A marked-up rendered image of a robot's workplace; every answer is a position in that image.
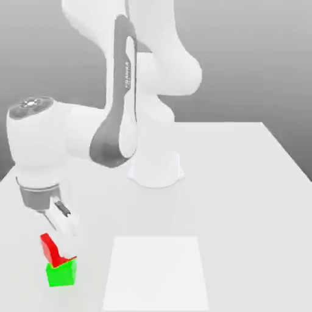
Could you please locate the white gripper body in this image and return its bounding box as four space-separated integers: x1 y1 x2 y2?
38 210 80 244

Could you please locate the small red cube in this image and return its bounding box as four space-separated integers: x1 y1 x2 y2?
40 233 78 269

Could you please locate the small green cube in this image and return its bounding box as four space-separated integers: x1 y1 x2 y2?
46 258 77 288

